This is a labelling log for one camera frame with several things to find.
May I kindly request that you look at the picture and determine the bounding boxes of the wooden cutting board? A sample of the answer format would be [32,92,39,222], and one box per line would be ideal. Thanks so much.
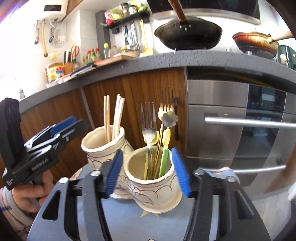
[95,54,130,67]

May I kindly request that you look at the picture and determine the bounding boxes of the yellow labelled jar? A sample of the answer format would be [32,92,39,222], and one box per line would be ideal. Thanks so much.
[45,62,65,81]

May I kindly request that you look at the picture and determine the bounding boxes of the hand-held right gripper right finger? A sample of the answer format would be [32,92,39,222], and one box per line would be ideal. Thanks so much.
[171,147,271,241]

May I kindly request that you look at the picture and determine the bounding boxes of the wooden knife block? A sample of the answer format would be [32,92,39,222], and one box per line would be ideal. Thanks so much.
[63,50,74,75]

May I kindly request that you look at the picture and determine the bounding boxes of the wooden kitchen cabinet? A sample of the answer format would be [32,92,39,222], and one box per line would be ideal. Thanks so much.
[18,67,188,176]

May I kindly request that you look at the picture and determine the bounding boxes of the hanging metal kitchen utensils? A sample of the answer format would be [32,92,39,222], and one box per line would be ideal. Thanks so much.
[122,23,140,50]

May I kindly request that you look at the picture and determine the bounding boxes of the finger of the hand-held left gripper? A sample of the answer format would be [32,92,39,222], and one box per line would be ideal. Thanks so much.
[29,116,78,145]
[24,119,89,159]

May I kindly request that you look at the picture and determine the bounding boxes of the grey speckled countertop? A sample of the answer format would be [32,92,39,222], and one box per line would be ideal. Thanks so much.
[18,50,296,114]

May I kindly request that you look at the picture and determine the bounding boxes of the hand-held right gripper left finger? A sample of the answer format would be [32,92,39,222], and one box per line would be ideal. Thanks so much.
[26,149,124,241]

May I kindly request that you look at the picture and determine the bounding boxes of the wooden cabinet side panel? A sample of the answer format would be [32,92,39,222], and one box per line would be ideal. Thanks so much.
[264,148,296,195]

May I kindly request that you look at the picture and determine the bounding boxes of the black wok with wooden handle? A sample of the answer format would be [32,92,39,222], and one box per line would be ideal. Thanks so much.
[154,0,223,51]

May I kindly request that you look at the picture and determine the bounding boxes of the white floral ceramic utensil holder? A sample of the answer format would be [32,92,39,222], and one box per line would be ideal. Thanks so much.
[81,126,183,214]

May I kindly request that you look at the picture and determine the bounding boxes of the dark green appliance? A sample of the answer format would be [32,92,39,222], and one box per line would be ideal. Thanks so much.
[277,45,296,70]

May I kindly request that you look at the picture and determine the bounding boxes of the yellow gas hose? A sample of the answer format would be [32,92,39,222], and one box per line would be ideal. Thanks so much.
[42,21,49,57]

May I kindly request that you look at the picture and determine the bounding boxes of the black kitchen knife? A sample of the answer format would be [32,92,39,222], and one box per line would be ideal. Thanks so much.
[69,64,96,78]

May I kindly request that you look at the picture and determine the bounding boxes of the black cabinet handle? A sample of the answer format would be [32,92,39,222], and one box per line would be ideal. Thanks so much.
[173,97,179,141]

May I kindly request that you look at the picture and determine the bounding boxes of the wooden chopstick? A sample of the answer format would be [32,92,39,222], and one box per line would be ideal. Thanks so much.
[107,95,111,142]
[113,94,121,141]
[104,95,107,144]
[116,97,125,140]

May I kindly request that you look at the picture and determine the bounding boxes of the blue cartoon printed cloth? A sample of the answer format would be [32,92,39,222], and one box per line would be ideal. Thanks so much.
[69,162,241,241]

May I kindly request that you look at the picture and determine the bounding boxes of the person's left hand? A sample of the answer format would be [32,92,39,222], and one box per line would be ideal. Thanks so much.
[11,170,55,214]

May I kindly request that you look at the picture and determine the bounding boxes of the yellow spatula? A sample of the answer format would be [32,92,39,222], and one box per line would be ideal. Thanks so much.
[139,20,154,56]

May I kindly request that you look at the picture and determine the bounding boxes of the brown frying pan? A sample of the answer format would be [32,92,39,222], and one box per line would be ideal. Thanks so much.
[232,30,293,59]

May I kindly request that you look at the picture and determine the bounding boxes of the row of sauce bottles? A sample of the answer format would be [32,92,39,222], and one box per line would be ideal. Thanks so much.
[82,43,118,65]

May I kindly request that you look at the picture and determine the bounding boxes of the flower-topped plastic fruit fork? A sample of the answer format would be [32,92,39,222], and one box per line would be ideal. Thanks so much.
[154,112,179,179]

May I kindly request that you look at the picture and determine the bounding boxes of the person's left forearm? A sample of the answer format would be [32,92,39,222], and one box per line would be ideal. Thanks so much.
[0,185,35,234]

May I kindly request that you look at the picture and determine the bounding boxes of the white water heater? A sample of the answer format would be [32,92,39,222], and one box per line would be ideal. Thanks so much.
[30,0,70,24]

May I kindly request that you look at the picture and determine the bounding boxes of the silver metal fork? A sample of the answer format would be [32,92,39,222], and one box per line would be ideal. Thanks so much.
[141,102,157,163]

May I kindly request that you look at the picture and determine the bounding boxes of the stainless steel oven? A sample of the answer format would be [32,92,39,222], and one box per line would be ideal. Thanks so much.
[186,67,296,200]

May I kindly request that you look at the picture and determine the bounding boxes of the black wall shelf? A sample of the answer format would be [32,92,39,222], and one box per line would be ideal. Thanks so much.
[103,11,151,34]

